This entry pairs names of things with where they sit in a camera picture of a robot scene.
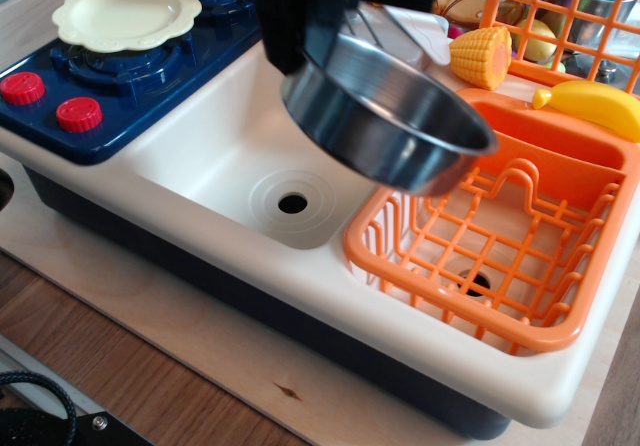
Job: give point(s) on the small stainless steel pan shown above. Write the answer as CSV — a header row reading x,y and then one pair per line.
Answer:
x,y
387,120

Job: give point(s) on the cream toy sink unit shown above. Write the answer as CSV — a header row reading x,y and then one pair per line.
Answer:
x,y
228,192

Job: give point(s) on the orange plastic drying rack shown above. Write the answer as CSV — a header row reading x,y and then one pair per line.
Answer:
x,y
514,254

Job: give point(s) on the grey toy faucet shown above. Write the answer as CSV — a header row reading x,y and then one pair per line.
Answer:
x,y
375,25

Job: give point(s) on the yellow toy corn cob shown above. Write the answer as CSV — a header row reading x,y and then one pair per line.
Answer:
x,y
482,57

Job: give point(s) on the cream scalloped plastic plate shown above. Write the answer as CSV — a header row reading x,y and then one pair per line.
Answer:
x,y
111,26

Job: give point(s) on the blue toy stove top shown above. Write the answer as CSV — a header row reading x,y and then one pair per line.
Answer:
x,y
135,89

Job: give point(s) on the yellow toy potato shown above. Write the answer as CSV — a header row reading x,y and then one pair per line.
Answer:
x,y
534,41

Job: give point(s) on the red stove knob right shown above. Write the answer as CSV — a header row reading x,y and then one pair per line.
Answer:
x,y
79,115

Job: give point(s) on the red stove knob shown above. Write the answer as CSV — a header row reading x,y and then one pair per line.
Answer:
x,y
22,88
79,115

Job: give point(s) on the steel pot in background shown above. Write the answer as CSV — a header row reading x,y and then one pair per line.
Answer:
x,y
584,32

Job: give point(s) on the red stove knob left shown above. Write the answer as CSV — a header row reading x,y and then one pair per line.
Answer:
x,y
22,88

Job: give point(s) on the yellow toy banana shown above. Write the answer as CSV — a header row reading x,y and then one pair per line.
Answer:
x,y
598,103

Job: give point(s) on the white toy knife yellow handle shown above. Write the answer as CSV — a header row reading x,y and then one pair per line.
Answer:
x,y
428,31

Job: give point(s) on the orange wire basket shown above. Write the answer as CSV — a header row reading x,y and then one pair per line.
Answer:
x,y
616,60

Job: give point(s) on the black metal bracket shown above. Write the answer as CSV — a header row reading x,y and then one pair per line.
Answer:
x,y
94,429

